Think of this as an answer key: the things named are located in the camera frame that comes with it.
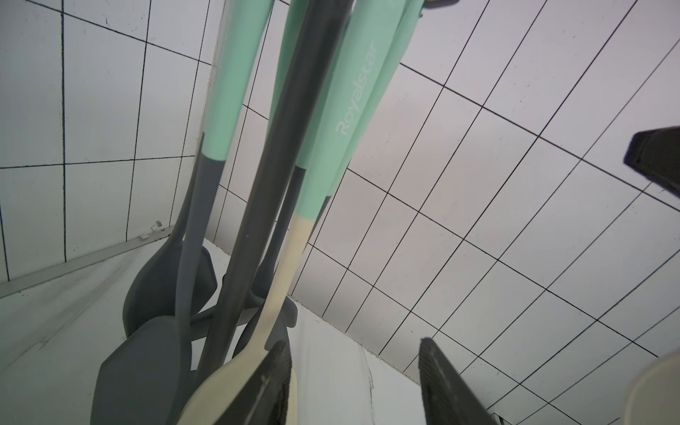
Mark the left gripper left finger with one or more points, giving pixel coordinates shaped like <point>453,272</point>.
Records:
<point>265,396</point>

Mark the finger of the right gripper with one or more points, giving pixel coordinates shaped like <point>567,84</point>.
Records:
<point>654,154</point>

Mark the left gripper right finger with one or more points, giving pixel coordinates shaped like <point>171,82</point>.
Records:
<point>446,397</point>

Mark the cream spatula green handle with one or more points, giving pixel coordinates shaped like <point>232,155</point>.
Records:
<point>214,396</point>

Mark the grey kitchen utensil rack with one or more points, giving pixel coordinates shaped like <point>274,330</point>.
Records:
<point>316,34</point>

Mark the grey utensil green handle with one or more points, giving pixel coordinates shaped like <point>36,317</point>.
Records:
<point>147,379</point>

